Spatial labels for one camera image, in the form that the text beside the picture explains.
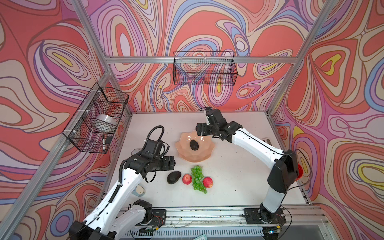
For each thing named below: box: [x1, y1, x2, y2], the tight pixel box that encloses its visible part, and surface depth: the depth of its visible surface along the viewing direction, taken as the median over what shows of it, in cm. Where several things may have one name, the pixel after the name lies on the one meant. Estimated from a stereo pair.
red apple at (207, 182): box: [202, 176, 214, 188], surface depth 83 cm
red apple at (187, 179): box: [182, 173, 193, 185], surface depth 84 cm
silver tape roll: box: [96, 114, 118, 126], surface depth 75 cm
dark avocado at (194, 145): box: [190, 139, 199, 151], surface depth 98 cm
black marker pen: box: [102, 134, 106, 152], surface depth 73 cm
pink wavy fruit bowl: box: [175, 130, 216, 163], surface depth 100 cm
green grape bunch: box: [191, 165, 207, 194], surface depth 84 cm
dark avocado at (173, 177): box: [167, 171, 182, 185], surface depth 84 cm
